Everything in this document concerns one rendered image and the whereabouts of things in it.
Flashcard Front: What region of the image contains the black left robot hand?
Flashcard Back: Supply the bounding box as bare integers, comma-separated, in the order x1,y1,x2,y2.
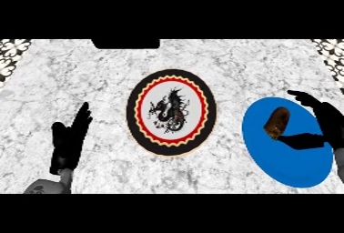
49,101,94,176

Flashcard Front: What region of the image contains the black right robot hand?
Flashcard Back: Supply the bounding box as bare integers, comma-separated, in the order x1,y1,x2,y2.
276,89,344,151

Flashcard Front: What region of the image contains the blue plate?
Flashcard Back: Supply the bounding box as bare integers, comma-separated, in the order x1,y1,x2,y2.
240,96,336,188

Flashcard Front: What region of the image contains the black dragon print plate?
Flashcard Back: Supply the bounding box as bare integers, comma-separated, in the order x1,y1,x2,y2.
125,68,217,157

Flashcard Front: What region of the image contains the black white patterned tile panel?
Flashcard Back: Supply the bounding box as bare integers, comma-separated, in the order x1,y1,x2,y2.
0,38,32,83
310,38,344,83

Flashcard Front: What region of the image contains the black rectangular appliance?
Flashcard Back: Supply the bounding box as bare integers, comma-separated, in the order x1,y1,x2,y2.
90,38,161,50

